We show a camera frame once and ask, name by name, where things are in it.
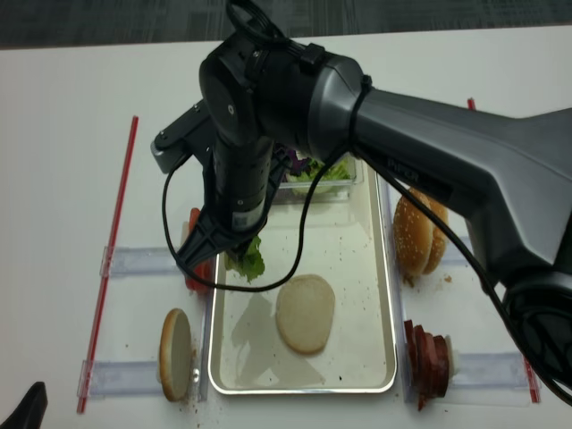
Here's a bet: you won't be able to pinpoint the meat patty slices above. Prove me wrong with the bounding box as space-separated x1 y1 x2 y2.
404 320 452 411

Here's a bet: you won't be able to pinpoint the red left boundary strip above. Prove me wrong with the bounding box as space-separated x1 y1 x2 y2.
76 115 139 415

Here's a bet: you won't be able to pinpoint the white patty holder block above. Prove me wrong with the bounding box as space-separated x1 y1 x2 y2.
444 335 460 384

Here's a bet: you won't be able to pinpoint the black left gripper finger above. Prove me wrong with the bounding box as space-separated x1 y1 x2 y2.
0 382 47 429

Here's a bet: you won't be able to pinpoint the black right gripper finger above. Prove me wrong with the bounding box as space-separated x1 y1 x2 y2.
231 240 255 266

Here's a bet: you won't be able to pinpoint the clear rail lower right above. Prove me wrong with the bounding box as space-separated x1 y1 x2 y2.
447 350 529 393

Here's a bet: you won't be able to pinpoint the black cable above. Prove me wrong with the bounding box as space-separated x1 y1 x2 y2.
161 147 572 403

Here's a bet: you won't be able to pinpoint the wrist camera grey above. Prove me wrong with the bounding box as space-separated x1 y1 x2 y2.
151 100 216 173

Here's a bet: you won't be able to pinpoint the bun bottom on tray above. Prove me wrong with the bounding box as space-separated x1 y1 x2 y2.
275 274 336 355

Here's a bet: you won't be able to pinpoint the sesame bun stack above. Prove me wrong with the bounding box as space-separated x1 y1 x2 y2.
393 196 448 281

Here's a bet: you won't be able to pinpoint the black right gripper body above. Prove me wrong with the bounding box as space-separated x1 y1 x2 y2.
177 136 285 268

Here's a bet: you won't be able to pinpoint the clear rail lower left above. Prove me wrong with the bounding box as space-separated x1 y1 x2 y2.
77 360 164 400

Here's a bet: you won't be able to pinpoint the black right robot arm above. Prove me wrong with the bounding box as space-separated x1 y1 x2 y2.
172 1 571 401

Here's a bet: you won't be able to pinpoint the metal tray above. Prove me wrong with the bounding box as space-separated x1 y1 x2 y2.
208 167 397 395

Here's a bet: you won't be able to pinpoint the green lettuce leaf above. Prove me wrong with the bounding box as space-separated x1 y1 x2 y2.
224 236 265 282

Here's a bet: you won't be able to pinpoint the tomato slices stack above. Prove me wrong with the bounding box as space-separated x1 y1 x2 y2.
185 207 212 296

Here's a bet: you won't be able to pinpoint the bun half left rack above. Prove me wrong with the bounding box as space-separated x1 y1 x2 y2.
158 308 192 402

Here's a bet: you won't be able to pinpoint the clear vegetable container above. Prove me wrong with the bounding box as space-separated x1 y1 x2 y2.
274 152 363 204

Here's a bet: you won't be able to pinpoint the green lettuce pile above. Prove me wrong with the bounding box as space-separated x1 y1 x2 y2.
285 154 354 193

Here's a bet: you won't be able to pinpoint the clear rail upper left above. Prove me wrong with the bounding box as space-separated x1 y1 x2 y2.
99 246 181 278

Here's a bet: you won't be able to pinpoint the purple cabbage pile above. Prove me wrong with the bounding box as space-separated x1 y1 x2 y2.
273 143 309 177

